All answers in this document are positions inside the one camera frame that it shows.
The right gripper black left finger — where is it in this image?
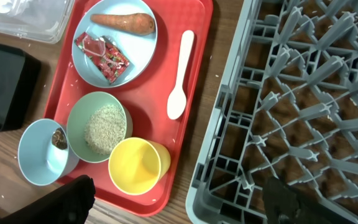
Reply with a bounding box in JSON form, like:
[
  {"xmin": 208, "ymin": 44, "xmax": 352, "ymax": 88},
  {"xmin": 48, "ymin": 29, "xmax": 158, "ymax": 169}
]
[{"xmin": 0, "ymin": 175, "xmax": 96, "ymax": 224}]

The green bowl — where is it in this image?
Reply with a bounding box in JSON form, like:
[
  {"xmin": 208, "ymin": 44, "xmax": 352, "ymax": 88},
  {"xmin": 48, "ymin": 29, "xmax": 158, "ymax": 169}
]
[{"xmin": 67, "ymin": 91, "xmax": 133, "ymax": 163}]

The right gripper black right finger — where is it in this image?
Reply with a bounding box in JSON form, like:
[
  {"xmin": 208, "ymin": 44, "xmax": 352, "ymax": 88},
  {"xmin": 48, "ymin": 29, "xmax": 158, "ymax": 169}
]
[{"xmin": 262, "ymin": 177, "xmax": 352, "ymax": 224}]

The white rice pile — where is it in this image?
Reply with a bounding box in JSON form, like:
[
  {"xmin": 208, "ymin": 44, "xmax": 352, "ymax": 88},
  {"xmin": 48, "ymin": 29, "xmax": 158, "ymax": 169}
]
[{"xmin": 85, "ymin": 105, "xmax": 126, "ymax": 155}]

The light blue bowl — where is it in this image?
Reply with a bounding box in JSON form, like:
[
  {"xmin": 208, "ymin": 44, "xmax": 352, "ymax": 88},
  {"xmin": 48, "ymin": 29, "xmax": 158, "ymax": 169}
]
[{"xmin": 17, "ymin": 118, "xmax": 79, "ymax": 186}]

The clear plastic bin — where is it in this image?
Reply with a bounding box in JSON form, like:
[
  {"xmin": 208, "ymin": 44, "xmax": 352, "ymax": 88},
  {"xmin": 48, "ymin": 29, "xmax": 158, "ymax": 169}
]
[{"xmin": 0, "ymin": 0, "xmax": 75, "ymax": 44}]

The brown mushroom piece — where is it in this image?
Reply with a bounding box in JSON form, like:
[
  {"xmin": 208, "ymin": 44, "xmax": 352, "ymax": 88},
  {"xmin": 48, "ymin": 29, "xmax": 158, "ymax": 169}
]
[{"xmin": 51, "ymin": 128, "xmax": 68, "ymax": 150}]

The grey dishwasher rack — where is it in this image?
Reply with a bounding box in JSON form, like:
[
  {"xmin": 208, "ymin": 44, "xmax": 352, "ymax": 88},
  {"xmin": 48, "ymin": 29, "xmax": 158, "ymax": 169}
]
[{"xmin": 186, "ymin": 0, "xmax": 358, "ymax": 223}]

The orange carrot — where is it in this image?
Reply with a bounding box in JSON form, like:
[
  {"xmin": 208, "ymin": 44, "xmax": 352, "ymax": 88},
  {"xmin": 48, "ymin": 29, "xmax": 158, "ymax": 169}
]
[{"xmin": 90, "ymin": 13, "xmax": 156, "ymax": 35}]

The red snack wrapper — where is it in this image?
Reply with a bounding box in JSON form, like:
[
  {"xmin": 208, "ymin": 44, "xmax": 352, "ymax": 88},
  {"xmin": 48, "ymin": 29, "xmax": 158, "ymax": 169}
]
[{"xmin": 74, "ymin": 32, "xmax": 131, "ymax": 85}]

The yellow plastic cup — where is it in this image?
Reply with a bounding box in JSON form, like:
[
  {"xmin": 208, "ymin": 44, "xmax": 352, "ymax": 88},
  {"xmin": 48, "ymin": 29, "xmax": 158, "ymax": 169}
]
[{"xmin": 108, "ymin": 138, "xmax": 171, "ymax": 195}]

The light blue plate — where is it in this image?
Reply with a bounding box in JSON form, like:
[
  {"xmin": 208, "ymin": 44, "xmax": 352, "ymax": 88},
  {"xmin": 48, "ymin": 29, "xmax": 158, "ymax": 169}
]
[{"xmin": 71, "ymin": 0, "xmax": 158, "ymax": 88}]

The black waste tray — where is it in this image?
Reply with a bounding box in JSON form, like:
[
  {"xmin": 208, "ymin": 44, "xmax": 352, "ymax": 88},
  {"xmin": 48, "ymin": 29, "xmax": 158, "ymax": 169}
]
[{"xmin": 0, "ymin": 44, "xmax": 42, "ymax": 132}]

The red plastic tray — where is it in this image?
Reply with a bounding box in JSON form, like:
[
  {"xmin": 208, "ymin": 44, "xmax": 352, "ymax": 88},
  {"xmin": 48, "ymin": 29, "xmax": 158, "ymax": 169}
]
[{"xmin": 44, "ymin": 0, "xmax": 213, "ymax": 217}]

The white plastic spoon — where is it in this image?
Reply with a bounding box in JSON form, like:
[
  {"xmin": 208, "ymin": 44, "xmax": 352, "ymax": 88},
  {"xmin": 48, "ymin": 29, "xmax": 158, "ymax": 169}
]
[{"xmin": 167, "ymin": 30, "xmax": 195, "ymax": 120}]

